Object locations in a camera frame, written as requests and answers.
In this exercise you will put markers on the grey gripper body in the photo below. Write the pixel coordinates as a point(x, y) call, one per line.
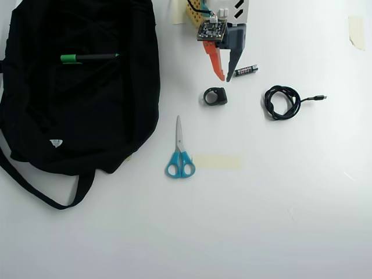
point(236, 39)

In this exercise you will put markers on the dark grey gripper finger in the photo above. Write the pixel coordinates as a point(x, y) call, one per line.
point(234, 64)

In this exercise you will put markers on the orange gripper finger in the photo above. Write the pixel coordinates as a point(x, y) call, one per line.
point(215, 61)

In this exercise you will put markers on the green and black marker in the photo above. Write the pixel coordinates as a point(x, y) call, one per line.
point(87, 57)

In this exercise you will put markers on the black fabric bag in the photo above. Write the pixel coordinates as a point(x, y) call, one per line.
point(78, 101)

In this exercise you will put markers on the black AAA battery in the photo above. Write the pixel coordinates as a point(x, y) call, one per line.
point(245, 70)

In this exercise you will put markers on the yellow perforated block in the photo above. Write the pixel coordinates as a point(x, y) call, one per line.
point(193, 19)

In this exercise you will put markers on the long beige masking tape strip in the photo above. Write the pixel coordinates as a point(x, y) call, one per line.
point(216, 161)

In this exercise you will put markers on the torn beige masking tape piece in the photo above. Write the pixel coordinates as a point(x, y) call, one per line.
point(357, 32)

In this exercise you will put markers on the camera circuit board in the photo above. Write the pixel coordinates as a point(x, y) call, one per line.
point(212, 30)

